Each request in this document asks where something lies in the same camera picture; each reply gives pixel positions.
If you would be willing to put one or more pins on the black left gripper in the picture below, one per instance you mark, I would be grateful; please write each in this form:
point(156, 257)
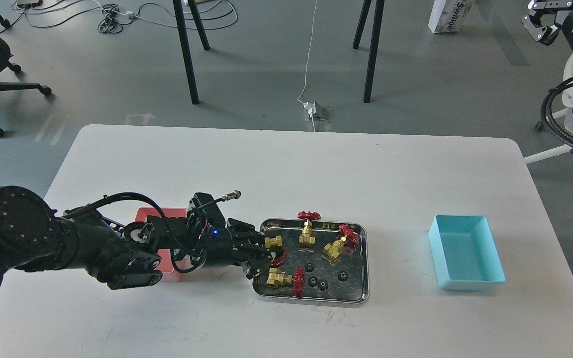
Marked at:
point(222, 242)

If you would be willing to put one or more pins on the black stand leg far left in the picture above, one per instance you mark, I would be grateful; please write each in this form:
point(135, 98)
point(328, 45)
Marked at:
point(199, 24)

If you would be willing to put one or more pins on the brass valve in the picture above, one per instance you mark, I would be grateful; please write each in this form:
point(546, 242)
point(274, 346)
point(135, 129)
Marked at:
point(276, 244)
point(277, 279)
point(345, 242)
point(306, 238)

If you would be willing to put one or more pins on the shiny metal tray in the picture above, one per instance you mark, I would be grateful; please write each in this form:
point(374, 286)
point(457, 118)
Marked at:
point(354, 290)

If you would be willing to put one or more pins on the pink plastic box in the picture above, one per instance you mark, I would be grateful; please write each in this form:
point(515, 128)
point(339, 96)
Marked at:
point(166, 267)

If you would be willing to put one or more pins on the white cardboard box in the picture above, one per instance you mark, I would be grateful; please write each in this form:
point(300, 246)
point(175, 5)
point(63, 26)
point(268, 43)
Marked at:
point(447, 16)

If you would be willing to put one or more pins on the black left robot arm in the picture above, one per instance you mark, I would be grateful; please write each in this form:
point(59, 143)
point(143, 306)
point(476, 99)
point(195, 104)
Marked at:
point(117, 238)

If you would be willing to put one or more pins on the black stand leg far right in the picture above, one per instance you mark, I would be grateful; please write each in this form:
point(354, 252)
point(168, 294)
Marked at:
point(366, 5)

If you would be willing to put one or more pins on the light blue plastic box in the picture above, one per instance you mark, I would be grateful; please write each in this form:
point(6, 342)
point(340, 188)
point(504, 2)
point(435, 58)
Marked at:
point(464, 253)

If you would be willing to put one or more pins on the floor power socket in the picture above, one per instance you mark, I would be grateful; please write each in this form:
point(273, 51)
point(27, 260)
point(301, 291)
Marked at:
point(315, 111)

